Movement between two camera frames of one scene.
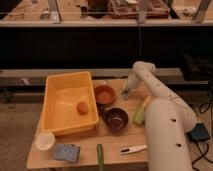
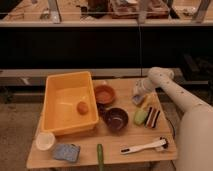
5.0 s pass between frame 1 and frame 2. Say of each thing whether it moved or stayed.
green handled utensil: stayed
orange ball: stayed
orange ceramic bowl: stayed
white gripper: moved
